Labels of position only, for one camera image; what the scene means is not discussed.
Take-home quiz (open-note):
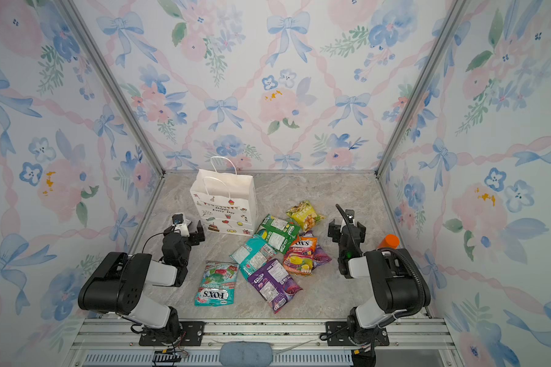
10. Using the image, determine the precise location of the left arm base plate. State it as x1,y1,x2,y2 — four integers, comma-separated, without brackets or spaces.
139,321,206,347

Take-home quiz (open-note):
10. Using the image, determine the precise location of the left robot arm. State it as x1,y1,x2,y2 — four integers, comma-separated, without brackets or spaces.
78,214,205,346

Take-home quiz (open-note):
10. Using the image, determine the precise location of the teal candy bag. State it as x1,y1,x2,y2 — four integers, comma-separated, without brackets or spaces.
231,235,277,280

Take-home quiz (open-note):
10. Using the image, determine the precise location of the orange Fox's candy bag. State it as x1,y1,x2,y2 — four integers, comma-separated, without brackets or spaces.
283,237,318,276

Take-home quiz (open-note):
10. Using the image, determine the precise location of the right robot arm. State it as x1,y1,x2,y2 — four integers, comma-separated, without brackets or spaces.
328,204,432,347

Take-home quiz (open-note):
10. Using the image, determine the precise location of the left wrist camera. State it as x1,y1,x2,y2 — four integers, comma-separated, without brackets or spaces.
171,213,191,237

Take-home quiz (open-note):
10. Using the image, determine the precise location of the yellow corn chips bag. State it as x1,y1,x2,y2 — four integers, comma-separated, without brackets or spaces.
286,200,325,232

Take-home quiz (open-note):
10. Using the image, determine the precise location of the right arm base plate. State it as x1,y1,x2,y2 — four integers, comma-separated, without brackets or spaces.
319,321,390,348

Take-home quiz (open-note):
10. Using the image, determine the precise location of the purple candy bag front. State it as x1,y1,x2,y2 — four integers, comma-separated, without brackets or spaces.
247,258,303,313

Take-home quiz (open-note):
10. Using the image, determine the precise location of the purple candy bag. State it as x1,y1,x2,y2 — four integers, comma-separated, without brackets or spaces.
247,258,303,313
300,231,332,269

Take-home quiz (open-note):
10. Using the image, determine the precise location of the white paper gift bag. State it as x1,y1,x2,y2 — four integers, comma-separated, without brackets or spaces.
190,168,259,236

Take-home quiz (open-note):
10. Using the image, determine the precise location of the green Fox's candy bag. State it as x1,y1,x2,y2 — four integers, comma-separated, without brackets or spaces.
256,214,302,254

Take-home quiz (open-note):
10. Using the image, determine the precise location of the blue grey cloth pad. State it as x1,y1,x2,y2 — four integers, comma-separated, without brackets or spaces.
219,341,273,367

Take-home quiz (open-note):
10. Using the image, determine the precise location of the green red Fox's bag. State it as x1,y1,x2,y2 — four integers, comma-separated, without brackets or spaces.
194,261,239,307

